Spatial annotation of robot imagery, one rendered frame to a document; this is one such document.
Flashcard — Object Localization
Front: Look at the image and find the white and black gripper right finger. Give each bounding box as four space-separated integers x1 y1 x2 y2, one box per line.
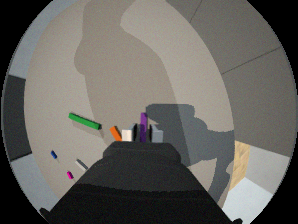
149 124 163 143

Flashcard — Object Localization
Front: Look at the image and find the green rod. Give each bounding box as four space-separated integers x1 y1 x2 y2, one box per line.
68 113 101 130

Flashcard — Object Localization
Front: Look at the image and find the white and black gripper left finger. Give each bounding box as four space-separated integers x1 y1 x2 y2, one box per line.
122 124 137 142

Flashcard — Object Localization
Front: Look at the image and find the purple rod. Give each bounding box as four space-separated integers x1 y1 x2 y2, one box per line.
140 113 147 142

